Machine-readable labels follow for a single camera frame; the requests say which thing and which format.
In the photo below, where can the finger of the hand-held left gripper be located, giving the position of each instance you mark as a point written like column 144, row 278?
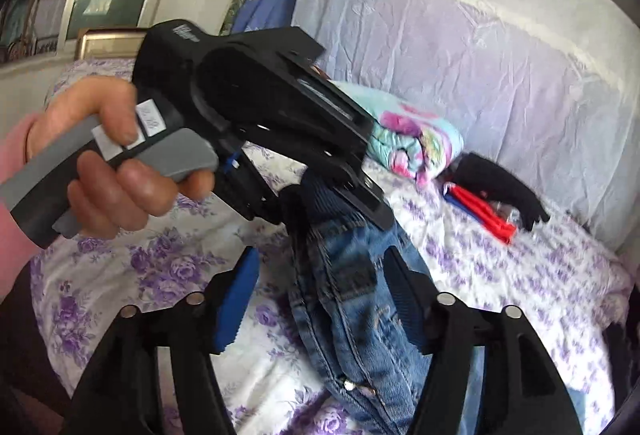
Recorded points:
column 260, row 204

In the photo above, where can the person's left forearm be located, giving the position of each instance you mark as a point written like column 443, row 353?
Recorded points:
column 12, row 155

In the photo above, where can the purple floral bedspread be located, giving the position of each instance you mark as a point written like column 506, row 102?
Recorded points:
column 150, row 265

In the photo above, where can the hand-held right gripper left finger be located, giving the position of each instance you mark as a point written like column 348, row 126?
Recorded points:
column 235, row 305

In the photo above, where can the blue denim pants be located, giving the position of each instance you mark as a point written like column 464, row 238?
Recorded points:
column 345, row 315

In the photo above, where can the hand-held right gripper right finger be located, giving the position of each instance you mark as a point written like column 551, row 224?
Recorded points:
column 407, row 305

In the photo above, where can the black cloth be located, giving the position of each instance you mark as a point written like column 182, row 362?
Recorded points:
column 495, row 175

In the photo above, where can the person's left hand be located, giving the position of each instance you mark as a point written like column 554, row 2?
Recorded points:
column 125, row 195

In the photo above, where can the folded pastel tie-dye blanket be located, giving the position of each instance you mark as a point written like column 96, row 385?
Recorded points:
column 415, row 130

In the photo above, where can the red and blue cloth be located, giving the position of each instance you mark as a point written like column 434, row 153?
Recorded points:
column 480, row 211

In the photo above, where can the grey patterned cloth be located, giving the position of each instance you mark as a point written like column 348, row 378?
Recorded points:
column 507, row 215

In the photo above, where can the gold frame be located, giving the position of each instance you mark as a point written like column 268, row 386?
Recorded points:
column 107, row 45

